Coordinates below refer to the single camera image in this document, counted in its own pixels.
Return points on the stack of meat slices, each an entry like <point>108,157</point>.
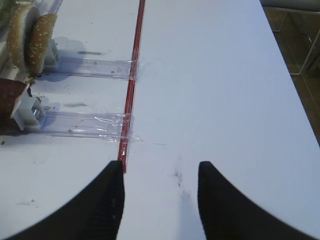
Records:
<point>10,90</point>

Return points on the white pusher block rail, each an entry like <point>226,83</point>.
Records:
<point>52,57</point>
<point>27,111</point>

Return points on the metal chair frame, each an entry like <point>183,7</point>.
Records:
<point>296,9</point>

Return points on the white pusher block upper rail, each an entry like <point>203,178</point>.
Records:
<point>52,57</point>

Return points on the white pusher block lower rail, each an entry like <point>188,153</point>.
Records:
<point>27,111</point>

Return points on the clear rail right lower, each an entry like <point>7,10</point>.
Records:
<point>106,126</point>

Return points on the clear rail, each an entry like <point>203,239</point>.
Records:
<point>94,68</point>
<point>106,126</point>

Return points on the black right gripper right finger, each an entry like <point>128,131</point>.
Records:
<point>227,214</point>

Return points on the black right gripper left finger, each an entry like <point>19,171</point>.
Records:
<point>65,208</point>

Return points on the sesame bun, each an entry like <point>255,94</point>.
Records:
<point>15,40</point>
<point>39,42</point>

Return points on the red plastic strip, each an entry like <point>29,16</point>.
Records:
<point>129,101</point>

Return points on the sesame bun top front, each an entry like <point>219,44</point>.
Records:
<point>39,42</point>

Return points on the sesame bun top rear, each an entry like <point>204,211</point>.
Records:
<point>15,40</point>

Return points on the clear rail right upper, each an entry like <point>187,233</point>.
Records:
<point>94,68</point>

